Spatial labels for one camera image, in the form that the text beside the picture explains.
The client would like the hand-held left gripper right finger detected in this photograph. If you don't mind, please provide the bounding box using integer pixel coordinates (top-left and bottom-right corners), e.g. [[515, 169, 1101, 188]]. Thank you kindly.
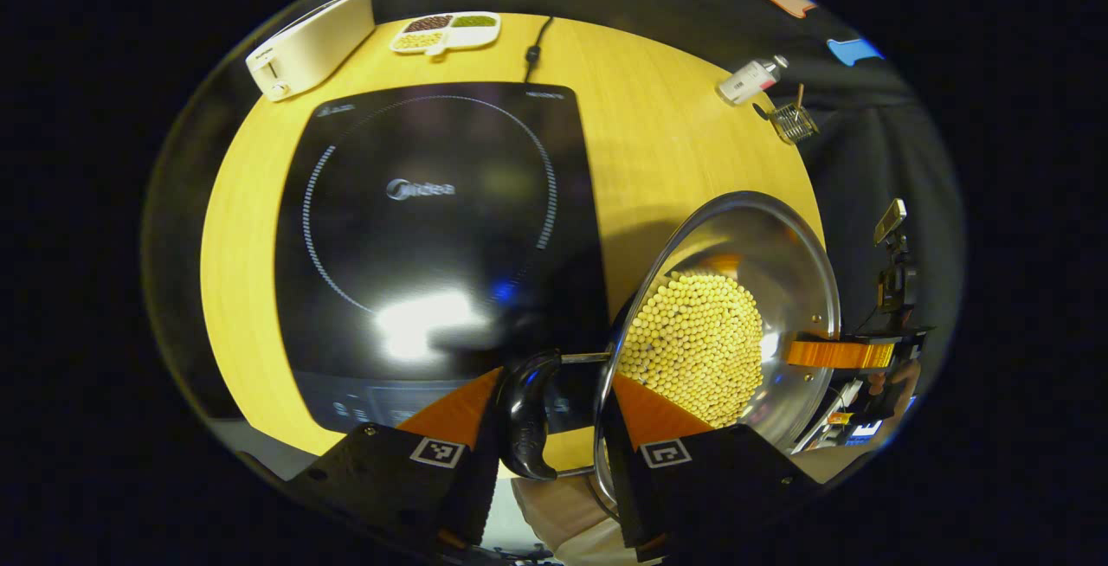
[[600, 373, 821, 563]]

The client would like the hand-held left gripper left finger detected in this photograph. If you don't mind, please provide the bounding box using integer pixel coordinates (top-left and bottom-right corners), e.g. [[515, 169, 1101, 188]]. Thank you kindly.
[[290, 367, 505, 550]]

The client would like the stainless steel pot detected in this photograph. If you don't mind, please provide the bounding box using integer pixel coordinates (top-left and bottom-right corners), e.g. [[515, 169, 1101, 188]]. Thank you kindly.
[[497, 191, 842, 508]]

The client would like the black induction cooktop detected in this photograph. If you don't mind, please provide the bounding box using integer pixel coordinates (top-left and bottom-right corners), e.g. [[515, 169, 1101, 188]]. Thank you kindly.
[[274, 83, 612, 437]]

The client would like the pile of yellow soybeans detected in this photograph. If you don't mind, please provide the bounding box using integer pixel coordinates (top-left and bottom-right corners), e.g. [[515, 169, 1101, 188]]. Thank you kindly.
[[616, 270, 766, 428]]

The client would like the white bottle with red label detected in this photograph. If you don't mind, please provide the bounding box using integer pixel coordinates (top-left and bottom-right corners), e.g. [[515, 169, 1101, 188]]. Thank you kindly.
[[716, 55, 789, 106]]

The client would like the white toaster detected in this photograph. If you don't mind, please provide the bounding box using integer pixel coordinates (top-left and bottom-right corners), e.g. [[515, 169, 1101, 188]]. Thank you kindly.
[[245, 0, 376, 102]]

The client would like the white divided bean dish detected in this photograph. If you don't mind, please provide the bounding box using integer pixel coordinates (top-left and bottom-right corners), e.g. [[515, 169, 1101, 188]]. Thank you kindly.
[[390, 11, 502, 57]]

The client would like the small wire basket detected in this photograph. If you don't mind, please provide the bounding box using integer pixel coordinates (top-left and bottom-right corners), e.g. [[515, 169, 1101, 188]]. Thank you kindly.
[[767, 103, 820, 145]]

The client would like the black cooktop power cable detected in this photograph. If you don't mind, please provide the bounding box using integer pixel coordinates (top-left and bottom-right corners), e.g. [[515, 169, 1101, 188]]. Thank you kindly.
[[523, 16, 555, 84]]

